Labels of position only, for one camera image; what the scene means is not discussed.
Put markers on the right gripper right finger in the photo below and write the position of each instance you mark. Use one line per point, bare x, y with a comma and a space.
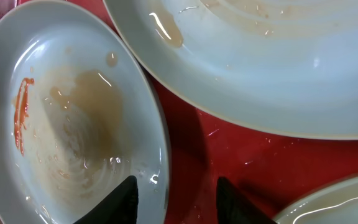
234, 208

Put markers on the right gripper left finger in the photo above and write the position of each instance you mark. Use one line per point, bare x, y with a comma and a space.
118, 207

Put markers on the light blue plate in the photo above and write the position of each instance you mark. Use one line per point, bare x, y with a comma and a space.
336, 204
282, 67
77, 117

